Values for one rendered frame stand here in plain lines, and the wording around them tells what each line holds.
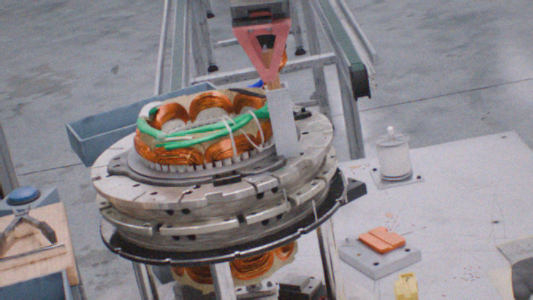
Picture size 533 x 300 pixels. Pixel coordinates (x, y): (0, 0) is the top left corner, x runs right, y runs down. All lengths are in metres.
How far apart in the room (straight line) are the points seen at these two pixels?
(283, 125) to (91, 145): 0.42
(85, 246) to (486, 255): 2.37
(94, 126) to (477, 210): 0.65
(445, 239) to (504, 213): 0.12
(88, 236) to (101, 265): 0.27
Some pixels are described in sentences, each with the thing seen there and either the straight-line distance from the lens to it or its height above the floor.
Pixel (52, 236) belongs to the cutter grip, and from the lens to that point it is 1.20.
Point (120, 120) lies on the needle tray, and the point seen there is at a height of 1.04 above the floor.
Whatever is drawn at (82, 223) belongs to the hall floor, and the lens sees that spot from 3.99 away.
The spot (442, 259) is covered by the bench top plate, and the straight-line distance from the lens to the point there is 1.63.
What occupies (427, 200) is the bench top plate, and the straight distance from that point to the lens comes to 1.82.
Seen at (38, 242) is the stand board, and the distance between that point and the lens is 1.26.
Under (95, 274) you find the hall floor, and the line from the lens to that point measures 3.57.
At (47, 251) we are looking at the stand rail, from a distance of 1.20.
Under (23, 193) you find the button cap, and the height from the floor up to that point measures 1.04.
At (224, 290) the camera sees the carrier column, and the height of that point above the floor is 0.96.
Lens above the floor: 1.57
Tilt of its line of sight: 21 degrees down
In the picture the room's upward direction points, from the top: 11 degrees counter-clockwise
